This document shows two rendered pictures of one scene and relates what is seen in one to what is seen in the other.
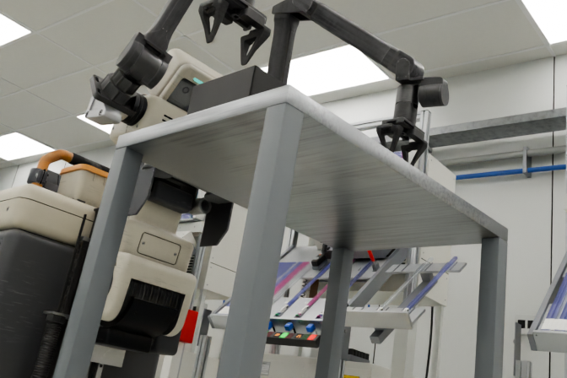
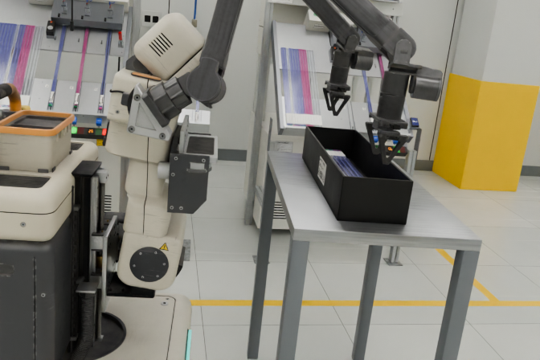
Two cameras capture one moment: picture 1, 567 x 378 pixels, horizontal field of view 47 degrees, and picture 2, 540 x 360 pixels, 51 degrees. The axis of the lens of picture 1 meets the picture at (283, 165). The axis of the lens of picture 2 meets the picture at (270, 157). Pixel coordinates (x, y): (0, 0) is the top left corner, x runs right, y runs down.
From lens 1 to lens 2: 1.69 m
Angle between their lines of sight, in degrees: 63
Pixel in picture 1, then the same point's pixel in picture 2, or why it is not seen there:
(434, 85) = (367, 58)
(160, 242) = not seen: hidden behind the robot
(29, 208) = (55, 220)
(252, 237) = (456, 326)
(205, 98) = (361, 193)
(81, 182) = (51, 149)
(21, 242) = (55, 253)
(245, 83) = (404, 194)
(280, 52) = not seen: outside the picture
